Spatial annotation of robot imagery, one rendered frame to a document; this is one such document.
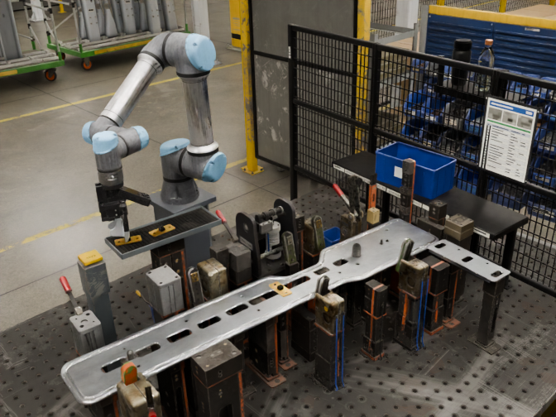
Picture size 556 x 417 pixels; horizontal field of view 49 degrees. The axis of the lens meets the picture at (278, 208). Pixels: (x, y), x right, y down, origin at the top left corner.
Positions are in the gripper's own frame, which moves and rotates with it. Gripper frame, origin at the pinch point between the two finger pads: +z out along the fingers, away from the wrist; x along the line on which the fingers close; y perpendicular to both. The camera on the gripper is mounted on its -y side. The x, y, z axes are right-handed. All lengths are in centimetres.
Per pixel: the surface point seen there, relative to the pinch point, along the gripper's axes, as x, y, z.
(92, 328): 27.9, 16.0, 12.2
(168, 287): 21.1, -8.0, 8.7
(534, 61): -98, -248, -8
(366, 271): 25, -75, 18
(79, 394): 47, 22, 18
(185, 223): -3.9, -20.0, 1.7
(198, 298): 18.8, -17.5, 16.9
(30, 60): -674, 34, 86
